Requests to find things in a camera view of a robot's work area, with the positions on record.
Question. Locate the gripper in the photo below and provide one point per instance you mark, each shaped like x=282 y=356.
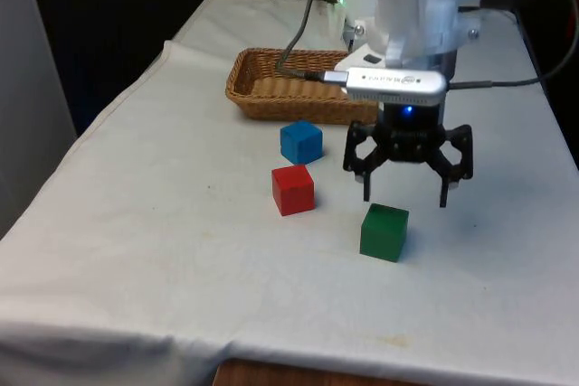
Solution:
x=409 y=126

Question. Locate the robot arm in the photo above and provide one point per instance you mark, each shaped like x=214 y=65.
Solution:
x=416 y=2

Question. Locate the wicker basket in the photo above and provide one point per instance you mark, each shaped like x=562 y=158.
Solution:
x=289 y=87

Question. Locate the green cube block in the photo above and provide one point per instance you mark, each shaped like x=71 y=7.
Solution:
x=383 y=232

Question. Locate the blue cube block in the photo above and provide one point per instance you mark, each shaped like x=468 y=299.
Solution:
x=300 y=142

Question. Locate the red cube block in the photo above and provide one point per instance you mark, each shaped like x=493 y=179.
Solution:
x=292 y=189

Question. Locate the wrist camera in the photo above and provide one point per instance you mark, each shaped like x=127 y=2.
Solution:
x=393 y=84

